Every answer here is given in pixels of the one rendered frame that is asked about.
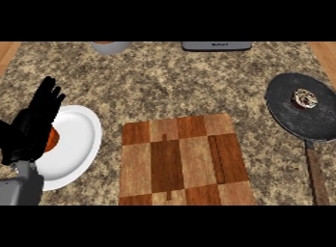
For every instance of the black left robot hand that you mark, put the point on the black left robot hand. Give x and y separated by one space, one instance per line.
32 125

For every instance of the orange food item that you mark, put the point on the orange food item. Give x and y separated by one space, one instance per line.
52 140

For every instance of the dark grey flat appliance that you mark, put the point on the dark grey flat appliance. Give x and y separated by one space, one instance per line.
217 46

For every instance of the chocolate frosted cupcake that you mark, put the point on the chocolate frosted cupcake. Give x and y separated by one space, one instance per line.
304 98

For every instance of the dark grey frying pan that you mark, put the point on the dark grey frying pan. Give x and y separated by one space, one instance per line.
305 109

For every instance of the wooden checkered cutting board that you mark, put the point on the wooden checkered cutting board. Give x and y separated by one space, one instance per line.
183 160

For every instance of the grey round container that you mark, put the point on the grey round container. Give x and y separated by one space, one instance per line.
109 47

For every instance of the white plate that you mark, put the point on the white plate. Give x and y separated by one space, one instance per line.
75 144

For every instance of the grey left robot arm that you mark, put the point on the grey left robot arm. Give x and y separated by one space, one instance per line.
19 188

